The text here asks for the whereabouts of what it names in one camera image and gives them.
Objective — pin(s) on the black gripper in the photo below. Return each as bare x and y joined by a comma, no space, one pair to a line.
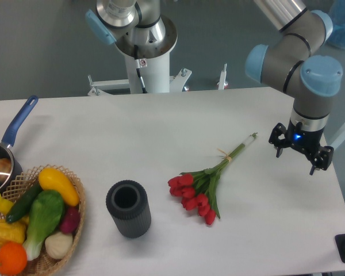
304,137

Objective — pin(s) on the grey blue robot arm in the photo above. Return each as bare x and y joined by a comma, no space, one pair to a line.
293,68

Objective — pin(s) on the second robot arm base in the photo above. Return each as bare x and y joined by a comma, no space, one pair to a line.
137,28

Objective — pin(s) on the red tulip bouquet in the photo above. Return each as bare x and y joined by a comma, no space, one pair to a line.
197,189

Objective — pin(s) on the blue plastic bag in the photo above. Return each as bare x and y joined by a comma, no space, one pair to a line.
337,15

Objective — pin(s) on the dark grey ribbed vase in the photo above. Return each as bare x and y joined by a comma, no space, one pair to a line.
127,203

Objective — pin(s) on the yellow squash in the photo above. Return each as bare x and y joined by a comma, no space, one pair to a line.
53,179

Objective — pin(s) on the green bok choy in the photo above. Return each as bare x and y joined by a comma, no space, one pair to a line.
44,216

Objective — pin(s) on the white garlic bulb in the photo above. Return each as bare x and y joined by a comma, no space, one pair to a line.
58,245

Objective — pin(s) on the woven wicker basket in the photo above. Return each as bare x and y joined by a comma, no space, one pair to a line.
44,264

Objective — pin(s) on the green cucumber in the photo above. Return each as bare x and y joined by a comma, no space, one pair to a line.
22,206

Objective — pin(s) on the small yellow banana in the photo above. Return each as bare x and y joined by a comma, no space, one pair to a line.
5,207

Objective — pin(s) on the orange fruit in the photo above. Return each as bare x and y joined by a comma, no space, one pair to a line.
13,258

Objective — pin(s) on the yellow bell pepper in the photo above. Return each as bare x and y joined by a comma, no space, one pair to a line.
14,232

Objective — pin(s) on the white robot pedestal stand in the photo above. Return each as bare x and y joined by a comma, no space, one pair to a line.
144,76

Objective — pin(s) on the blue handled saucepan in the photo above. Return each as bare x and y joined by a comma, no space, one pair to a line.
9,138

